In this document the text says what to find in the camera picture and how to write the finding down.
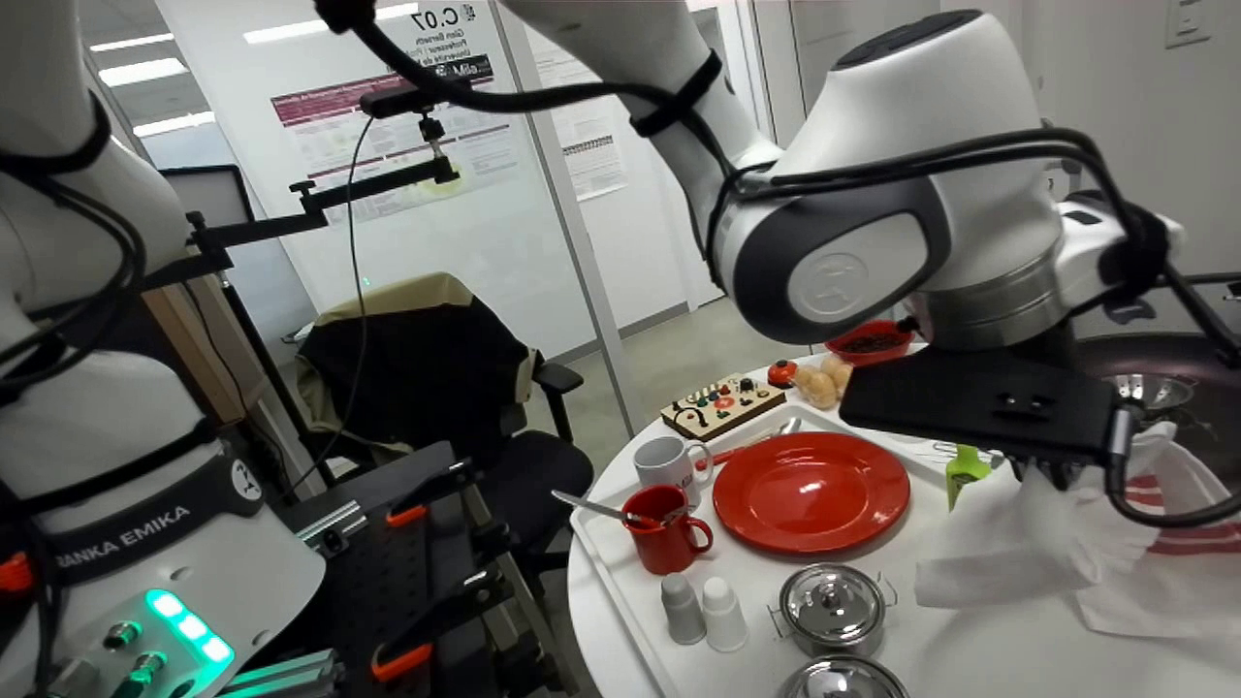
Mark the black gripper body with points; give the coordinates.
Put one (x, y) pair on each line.
(992, 401)

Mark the white cloth with red stripes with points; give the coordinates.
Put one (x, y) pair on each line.
(1026, 540)

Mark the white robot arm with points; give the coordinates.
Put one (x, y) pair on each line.
(917, 177)

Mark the robot base with green lights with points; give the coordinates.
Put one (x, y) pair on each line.
(194, 577)

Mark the red plate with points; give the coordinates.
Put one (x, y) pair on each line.
(812, 495)

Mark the green plastic bottle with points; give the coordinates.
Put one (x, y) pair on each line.
(963, 472)

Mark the small steel bowl in pan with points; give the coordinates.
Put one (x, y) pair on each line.
(1157, 394)

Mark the large dark frying pan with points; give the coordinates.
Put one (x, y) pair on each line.
(1213, 420)

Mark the red bowl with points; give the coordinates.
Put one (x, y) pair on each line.
(869, 344)

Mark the bread rolls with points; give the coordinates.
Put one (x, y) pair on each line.
(825, 384)

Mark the red toy tomato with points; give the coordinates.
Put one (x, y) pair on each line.
(781, 375)

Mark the steel lidded pot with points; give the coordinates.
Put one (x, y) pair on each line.
(828, 610)

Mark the white serving tray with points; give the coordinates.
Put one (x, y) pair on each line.
(1033, 649)

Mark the toy sushi board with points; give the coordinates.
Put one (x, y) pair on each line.
(719, 405)

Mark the white pepper shaker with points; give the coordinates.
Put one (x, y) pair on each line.
(724, 618)

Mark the white mug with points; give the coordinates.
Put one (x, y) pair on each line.
(673, 463)

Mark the red mug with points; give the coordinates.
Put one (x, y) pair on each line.
(667, 537)

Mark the grey salt shaker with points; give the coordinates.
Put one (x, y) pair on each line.
(680, 606)

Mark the metal spoon in mug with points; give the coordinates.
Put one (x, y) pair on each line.
(603, 509)

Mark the black office chair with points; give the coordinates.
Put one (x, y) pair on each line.
(432, 361)

